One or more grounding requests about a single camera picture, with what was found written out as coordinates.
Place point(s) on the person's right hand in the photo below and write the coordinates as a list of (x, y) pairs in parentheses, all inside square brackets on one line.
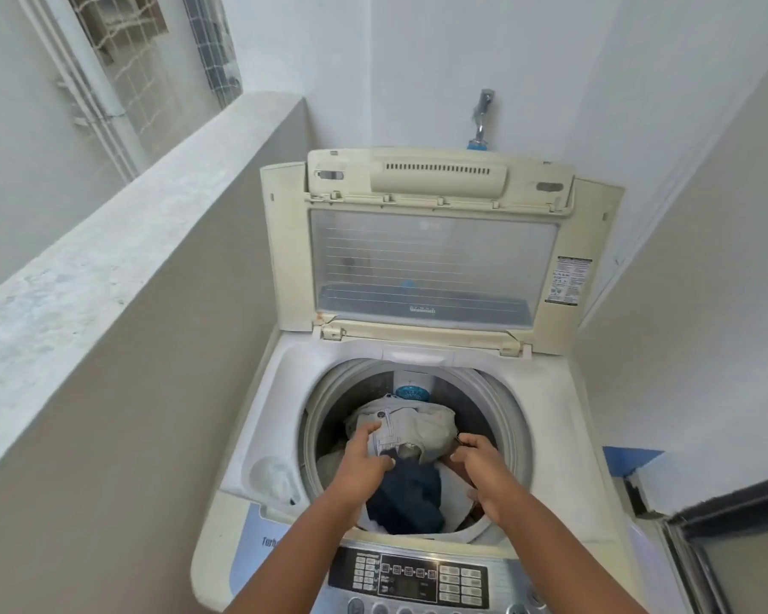
[(493, 479)]

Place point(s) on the person's left hand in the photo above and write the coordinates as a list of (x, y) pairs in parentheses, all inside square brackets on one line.
[(358, 473)]

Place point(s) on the orange white clothes item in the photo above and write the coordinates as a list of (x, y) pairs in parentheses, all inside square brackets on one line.
[(457, 479)]

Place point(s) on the dark navy garment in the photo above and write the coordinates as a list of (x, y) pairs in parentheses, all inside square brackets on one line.
[(409, 498)]

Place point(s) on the light beige jeans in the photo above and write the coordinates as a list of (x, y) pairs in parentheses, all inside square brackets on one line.
[(422, 428)]

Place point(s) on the cream blue washing machine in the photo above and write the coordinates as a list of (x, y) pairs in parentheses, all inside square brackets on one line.
[(563, 428)]

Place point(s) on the cream washing machine lid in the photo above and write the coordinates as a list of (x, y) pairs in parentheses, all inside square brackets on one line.
[(422, 262)]

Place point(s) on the person's left forearm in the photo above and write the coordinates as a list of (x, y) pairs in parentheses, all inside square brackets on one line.
[(294, 562)]

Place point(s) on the person's right forearm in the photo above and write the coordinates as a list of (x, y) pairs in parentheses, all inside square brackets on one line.
[(569, 562)]

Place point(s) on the blue tape strip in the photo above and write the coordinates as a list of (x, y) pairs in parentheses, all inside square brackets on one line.
[(627, 460)]

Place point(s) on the grey stone ledge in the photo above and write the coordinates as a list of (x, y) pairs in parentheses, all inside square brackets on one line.
[(102, 262)]

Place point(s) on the metal water tap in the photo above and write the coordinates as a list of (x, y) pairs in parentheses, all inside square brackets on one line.
[(484, 111)]

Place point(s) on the small grey framed window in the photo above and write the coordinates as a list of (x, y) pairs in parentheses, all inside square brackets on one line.
[(214, 44)]

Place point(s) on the brown louvered window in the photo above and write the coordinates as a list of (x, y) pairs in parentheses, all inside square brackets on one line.
[(121, 25)]

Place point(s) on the white wall drainpipes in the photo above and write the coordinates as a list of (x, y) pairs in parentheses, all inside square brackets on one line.
[(96, 89)]

